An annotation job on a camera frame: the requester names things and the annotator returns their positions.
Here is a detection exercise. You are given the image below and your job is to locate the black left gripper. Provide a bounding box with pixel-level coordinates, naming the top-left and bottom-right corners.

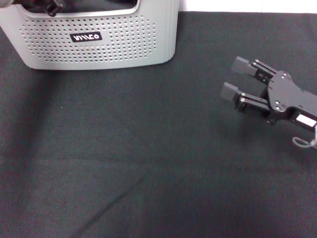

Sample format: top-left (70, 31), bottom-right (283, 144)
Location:
top-left (44, 0), bottom-right (63, 17)

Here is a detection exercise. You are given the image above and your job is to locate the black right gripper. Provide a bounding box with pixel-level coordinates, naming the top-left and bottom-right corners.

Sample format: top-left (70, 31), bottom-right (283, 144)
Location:
top-left (220, 56), bottom-right (317, 132)

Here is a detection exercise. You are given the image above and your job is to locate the grey perforated storage box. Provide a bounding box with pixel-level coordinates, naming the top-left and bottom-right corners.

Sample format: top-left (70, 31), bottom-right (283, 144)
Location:
top-left (0, 0), bottom-right (179, 71)

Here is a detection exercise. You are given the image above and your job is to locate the black tablecloth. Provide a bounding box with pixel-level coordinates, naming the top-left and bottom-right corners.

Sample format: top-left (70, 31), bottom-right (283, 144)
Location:
top-left (0, 11), bottom-right (317, 238)

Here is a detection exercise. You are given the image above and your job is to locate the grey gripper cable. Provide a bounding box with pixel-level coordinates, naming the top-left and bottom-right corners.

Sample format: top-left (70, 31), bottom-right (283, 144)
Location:
top-left (292, 136), bottom-right (317, 150)

